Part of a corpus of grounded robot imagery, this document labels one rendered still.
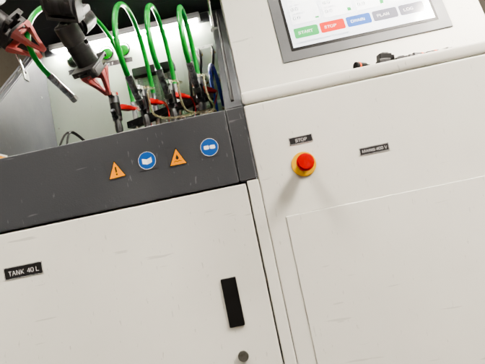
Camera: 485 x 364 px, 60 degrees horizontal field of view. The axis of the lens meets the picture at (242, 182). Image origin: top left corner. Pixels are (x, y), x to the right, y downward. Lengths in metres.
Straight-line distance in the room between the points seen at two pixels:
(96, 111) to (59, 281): 0.75
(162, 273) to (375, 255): 0.44
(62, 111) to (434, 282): 1.28
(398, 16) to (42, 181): 1.01
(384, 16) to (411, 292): 0.76
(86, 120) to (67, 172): 0.62
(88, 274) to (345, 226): 0.55
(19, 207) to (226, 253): 0.46
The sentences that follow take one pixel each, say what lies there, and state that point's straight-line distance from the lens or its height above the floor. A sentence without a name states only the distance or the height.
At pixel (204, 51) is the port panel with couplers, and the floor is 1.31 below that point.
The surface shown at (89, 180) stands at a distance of 0.96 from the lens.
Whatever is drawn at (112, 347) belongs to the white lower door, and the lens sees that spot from 0.98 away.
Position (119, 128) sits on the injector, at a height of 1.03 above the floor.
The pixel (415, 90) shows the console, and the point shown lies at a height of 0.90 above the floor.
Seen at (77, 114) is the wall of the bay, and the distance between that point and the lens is 1.60.
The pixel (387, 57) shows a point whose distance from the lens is 1.09.
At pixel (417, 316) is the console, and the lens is 0.96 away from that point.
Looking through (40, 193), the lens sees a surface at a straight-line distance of 1.00.
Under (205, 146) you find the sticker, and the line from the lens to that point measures 0.90.
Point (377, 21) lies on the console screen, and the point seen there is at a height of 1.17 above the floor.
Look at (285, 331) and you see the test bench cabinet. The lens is 0.91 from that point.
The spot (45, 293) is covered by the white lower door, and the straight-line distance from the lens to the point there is 1.01.
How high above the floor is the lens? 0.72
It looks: 5 degrees up
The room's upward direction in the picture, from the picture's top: 12 degrees counter-clockwise
